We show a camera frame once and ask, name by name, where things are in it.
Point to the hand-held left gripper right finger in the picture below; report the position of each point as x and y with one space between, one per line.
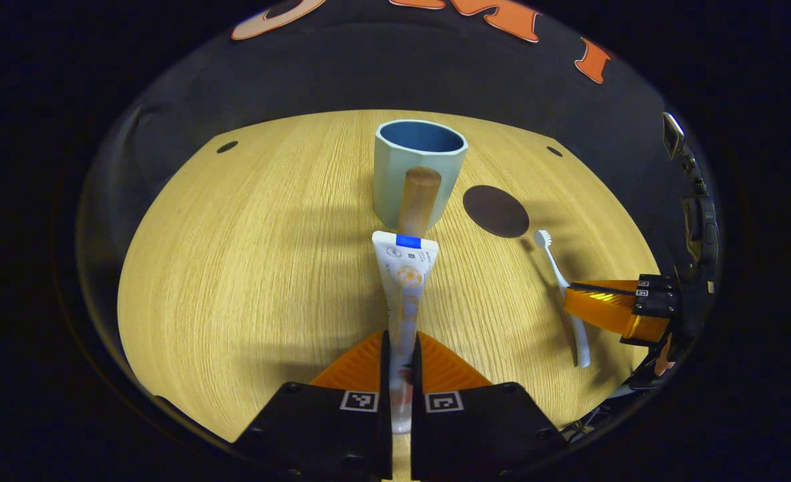
476 435

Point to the white toothpaste tube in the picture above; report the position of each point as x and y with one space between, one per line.
405 288

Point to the dark brown round coaster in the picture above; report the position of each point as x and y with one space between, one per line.
496 211

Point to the wooden desktop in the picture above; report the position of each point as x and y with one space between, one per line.
255 268

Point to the black backdrop cloth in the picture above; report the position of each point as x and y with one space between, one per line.
369 73

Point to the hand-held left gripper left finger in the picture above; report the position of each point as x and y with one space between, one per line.
322 435

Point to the white toothbrush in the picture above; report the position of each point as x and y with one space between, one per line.
559 278

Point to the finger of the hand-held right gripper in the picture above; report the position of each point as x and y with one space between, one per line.
609 311
656 284

